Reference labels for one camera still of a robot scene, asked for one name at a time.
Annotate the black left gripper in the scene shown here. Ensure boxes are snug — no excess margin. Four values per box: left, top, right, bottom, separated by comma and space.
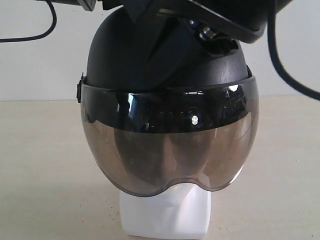
47, 0, 292, 45

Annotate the black helmet with tinted visor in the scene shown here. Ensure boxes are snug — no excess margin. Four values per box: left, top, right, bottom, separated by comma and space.
76, 8, 259, 197

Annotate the white mannequin head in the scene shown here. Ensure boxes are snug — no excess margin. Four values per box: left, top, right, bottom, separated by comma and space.
119, 183, 212, 240

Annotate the black right cable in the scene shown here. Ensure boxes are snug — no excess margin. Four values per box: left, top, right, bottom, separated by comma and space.
266, 9, 320, 100

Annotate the black cable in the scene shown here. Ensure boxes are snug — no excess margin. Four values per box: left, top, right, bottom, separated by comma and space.
266, 9, 320, 100
0, 0, 58, 43

